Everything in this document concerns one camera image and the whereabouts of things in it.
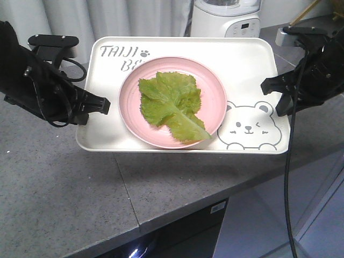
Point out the green lettuce leaf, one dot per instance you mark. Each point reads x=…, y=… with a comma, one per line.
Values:
x=172, y=99

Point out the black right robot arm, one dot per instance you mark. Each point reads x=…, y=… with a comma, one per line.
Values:
x=319, y=75

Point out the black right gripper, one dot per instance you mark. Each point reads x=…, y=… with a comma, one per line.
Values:
x=317, y=78

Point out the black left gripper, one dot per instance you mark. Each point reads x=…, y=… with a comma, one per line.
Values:
x=41, y=88

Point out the white bear print tray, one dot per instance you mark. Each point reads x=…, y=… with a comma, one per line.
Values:
x=228, y=71

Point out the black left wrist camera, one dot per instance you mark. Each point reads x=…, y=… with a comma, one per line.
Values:
x=53, y=47

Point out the black built-in dishwasher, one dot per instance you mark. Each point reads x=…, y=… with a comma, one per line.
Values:
x=194, y=235

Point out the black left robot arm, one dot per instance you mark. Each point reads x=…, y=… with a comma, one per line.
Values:
x=9, y=39

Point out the pink round plate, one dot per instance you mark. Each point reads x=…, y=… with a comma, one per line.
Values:
x=212, y=111

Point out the white blender appliance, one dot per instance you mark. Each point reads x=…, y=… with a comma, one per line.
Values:
x=226, y=19

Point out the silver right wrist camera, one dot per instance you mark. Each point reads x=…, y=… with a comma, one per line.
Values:
x=289, y=35

